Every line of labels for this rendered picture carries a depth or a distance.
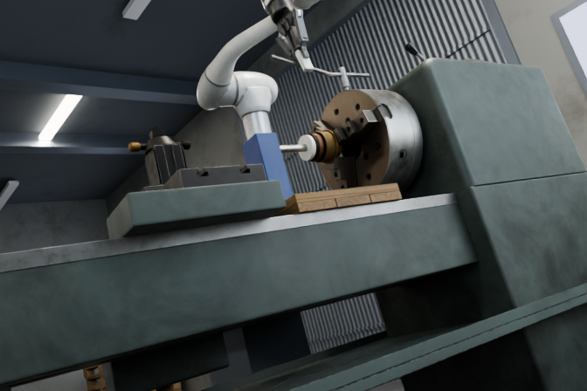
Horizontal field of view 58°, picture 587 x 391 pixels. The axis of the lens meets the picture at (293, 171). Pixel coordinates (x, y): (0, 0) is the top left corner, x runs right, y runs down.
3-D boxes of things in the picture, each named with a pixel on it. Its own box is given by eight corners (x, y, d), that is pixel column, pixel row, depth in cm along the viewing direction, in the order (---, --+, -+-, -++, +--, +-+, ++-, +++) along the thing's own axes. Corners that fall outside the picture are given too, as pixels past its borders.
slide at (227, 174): (190, 241, 139) (187, 224, 140) (268, 184, 106) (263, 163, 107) (120, 251, 129) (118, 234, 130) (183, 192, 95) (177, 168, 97)
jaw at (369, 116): (360, 131, 150) (384, 105, 142) (368, 146, 148) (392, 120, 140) (329, 132, 144) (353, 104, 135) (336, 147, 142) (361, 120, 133)
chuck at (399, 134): (354, 210, 164) (328, 115, 171) (428, 180, 139) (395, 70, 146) (331, 213, 159) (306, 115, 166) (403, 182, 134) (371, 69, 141)
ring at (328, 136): (321, 138, 151) (295, 139, 146) (340, 123, 144) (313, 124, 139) (330, 168, 149) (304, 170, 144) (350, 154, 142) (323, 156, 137)
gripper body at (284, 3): (263, 15, 157) (272, 39, 153) (275, -6, 150) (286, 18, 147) (284, 17, 161) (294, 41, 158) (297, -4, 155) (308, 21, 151)
